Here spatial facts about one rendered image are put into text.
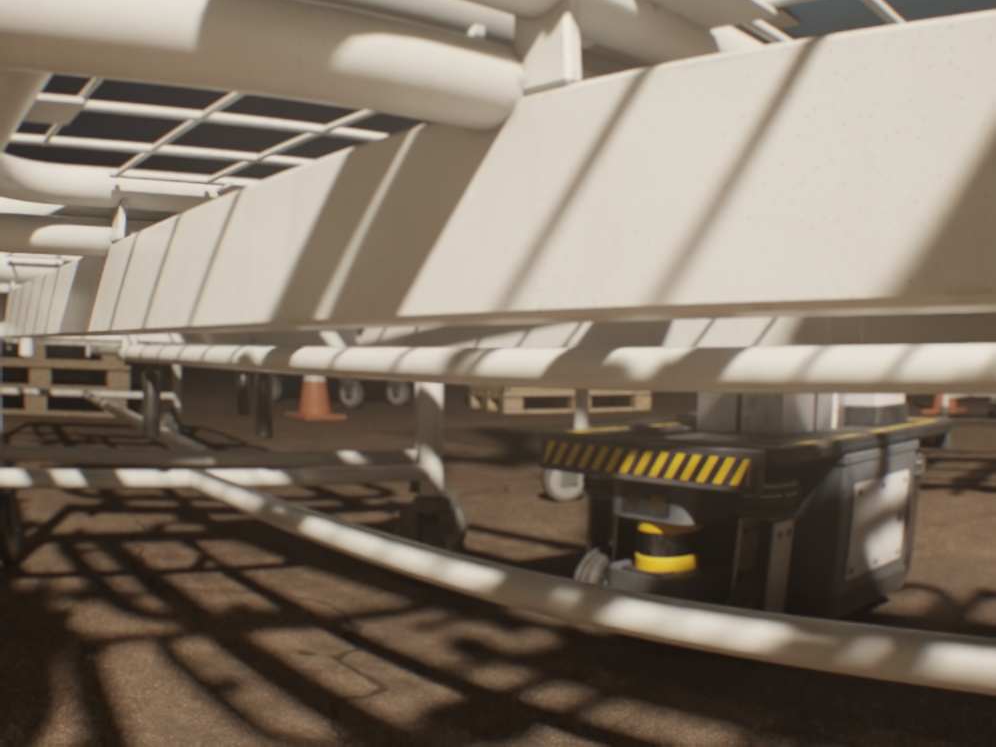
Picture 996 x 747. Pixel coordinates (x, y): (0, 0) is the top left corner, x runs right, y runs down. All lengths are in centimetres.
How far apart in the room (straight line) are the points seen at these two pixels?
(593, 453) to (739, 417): 22
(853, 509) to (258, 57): 103
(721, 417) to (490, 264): 106
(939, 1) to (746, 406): 90
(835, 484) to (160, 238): 88
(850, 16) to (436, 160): 28
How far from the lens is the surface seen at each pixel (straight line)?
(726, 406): 129
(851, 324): 66
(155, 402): 117
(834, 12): 47
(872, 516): 121
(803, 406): 126
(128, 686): 100
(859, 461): 115
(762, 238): 19
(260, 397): 124
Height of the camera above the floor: 38
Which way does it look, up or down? 2 degrees up
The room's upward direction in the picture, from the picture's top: 1 degrees clockwise
